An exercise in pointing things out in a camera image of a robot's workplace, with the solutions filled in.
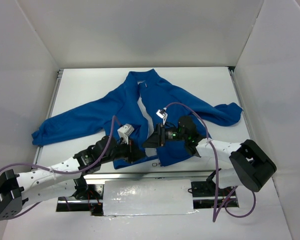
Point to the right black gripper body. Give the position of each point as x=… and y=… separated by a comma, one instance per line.
x=159, y=135

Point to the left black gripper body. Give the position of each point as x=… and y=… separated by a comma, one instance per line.
x=131, y=150

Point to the blue fleece zip jacket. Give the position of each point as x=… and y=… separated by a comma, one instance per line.
x=155, y=93

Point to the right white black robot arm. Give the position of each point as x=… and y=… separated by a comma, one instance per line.
x=197, y=145

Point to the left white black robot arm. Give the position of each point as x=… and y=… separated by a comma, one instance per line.
x=25, y=190

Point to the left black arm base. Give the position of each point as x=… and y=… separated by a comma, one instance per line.
x=88, y=200

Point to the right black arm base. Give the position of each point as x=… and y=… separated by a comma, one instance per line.
x=203, y=194

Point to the white foil covered panel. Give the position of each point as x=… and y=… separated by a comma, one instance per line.
x=150, y=197

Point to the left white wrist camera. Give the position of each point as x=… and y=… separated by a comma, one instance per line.
x=124, y=132

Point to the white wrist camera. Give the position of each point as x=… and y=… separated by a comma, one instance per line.
x=124, y=132
x=161, y=113

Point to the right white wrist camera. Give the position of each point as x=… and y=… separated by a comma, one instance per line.
x=161, y=113

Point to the front aluminium frame rail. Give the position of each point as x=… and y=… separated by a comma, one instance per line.
x=147, y=175

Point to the aluminium frame rail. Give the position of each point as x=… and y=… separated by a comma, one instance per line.
x=242, y=105
x=50, y=110
x=147, y=175

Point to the right aluminium frame rail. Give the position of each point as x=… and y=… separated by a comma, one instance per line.
x=242, y=105

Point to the left aluminium frame rail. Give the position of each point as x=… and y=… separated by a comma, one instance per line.
x=50, y=110

